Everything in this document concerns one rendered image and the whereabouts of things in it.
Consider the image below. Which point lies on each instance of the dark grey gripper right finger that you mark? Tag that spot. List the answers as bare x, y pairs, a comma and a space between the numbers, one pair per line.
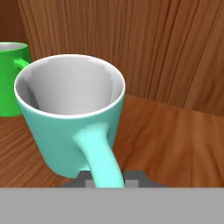
137, 181

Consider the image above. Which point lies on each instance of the teal mug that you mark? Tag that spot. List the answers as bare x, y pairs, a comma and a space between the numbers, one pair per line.
55, 140

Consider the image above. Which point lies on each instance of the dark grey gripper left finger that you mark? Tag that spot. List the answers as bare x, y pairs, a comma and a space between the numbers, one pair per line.
82, 180

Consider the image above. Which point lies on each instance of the green mug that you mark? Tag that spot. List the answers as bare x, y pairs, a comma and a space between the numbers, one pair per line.
8, 87

